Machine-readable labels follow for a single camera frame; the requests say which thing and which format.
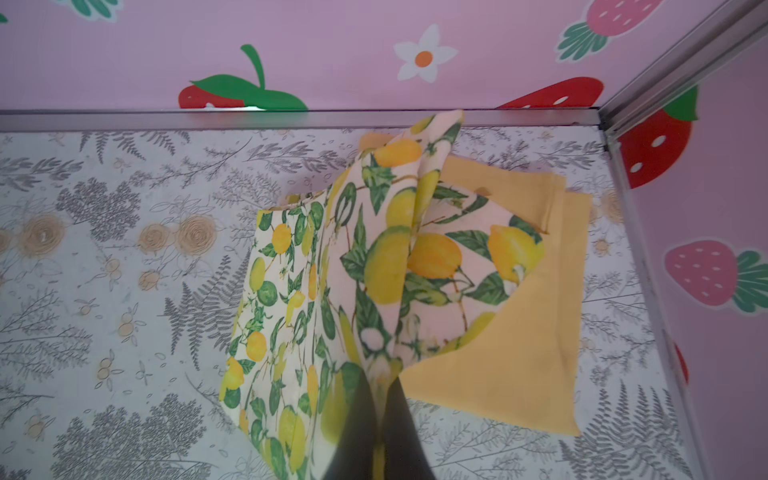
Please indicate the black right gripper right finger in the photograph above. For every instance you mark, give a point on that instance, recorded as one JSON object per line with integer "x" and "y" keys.
{"x": 403, "y": 452}

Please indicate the yellow skirt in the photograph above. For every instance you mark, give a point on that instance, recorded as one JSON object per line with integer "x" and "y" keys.
{"x": 522, "y": 369}

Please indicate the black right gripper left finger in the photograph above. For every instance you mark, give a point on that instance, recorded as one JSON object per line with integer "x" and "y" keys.
{"x": 354, "y": 456}

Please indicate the aluminium frame post right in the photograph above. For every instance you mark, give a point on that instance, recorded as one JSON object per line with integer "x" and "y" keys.
{"x": 732, "y": 28}

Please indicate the lemon print skirt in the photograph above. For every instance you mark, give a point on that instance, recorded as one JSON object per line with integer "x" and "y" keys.
{"x": 389, "y": 266}

